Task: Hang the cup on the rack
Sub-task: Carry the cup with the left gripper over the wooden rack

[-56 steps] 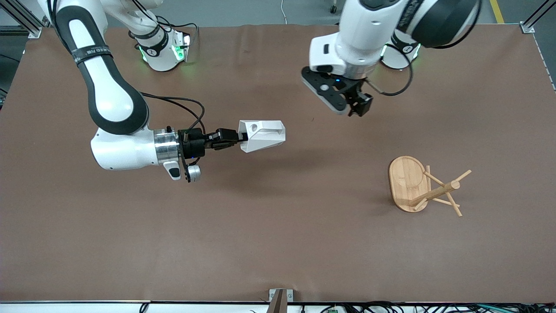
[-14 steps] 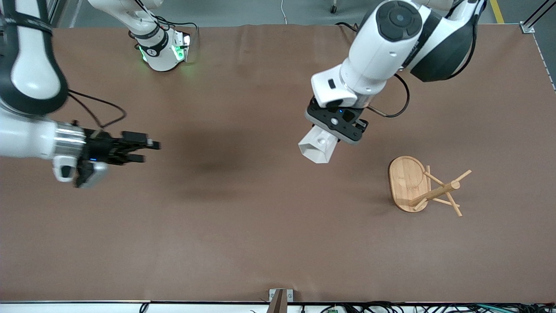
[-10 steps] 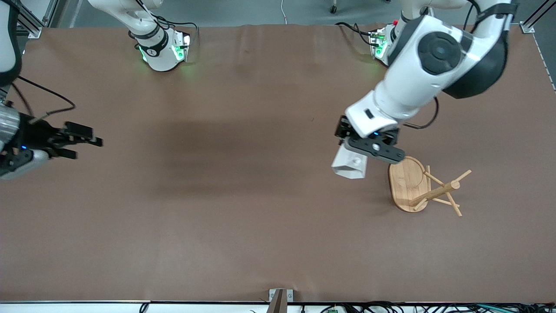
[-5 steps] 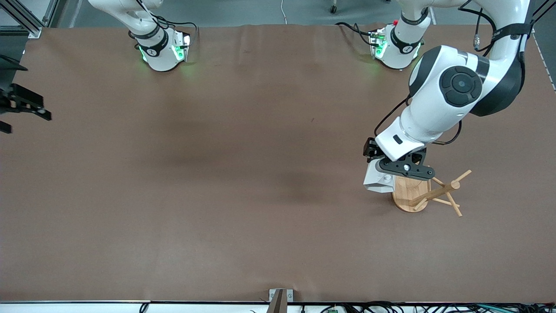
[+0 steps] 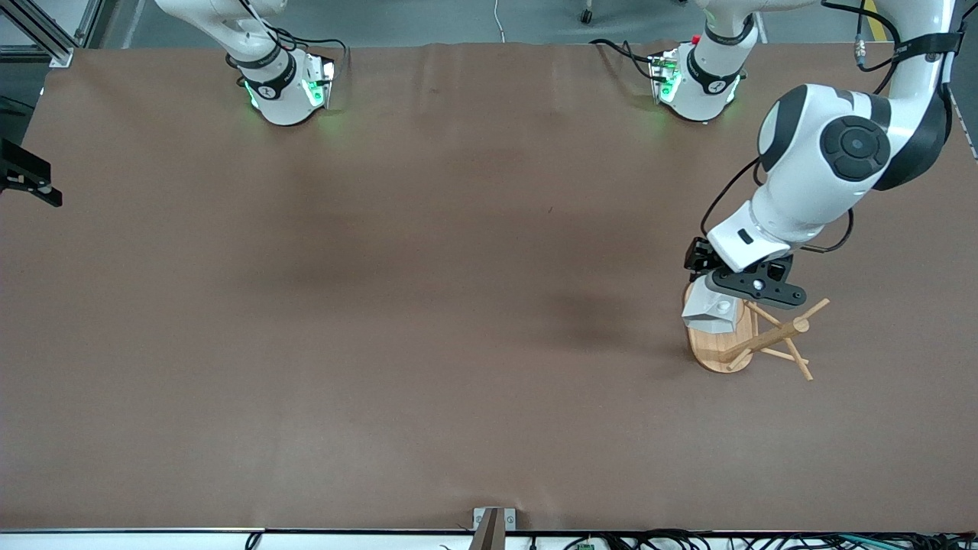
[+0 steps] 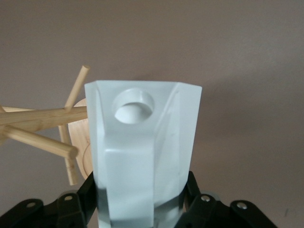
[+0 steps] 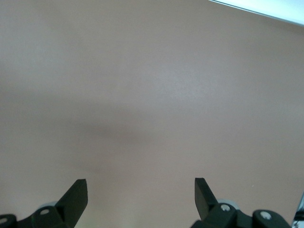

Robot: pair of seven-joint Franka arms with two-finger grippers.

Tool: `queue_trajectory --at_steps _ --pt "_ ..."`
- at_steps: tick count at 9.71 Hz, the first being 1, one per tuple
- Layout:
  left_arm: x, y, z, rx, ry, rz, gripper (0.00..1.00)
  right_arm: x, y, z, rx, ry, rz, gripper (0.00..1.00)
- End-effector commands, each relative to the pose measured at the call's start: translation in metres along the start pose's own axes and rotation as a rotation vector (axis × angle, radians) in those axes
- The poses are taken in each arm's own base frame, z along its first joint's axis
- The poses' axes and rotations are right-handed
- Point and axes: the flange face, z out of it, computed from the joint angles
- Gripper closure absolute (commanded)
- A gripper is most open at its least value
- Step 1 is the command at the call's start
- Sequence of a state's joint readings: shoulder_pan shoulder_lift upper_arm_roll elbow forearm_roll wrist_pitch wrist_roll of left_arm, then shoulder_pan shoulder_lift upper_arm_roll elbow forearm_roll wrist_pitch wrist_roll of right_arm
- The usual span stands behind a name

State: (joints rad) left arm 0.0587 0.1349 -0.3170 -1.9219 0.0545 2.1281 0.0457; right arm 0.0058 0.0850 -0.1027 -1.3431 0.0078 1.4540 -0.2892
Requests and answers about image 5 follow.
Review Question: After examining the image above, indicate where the white faceted cup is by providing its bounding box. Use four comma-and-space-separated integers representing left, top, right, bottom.
682, 273, 743, 335

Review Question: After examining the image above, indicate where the wooden cup rack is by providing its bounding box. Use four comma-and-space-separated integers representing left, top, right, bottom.
685, 279, 831, 381

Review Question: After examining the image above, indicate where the brown table cover sheet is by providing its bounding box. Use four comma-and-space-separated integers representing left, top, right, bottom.
0, 42, 978, 533

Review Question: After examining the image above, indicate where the aluminium frame post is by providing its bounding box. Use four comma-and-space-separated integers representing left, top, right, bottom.
0, 0, 119, 68

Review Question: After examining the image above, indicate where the black left base cable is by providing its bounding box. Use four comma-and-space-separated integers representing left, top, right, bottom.
590, 38, 659, 86

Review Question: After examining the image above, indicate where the black base cable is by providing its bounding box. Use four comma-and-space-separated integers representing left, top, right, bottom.
271, 29, 351, 81
590, 38, 659, 86

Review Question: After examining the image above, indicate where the black cable bundle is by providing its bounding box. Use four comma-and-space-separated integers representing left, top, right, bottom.
527, 529, 978, 550

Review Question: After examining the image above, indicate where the black right base cable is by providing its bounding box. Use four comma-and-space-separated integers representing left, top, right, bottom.
271, 29, 351, 81

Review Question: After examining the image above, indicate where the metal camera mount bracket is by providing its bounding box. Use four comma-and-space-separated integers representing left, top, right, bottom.
472, 506, 517, 550

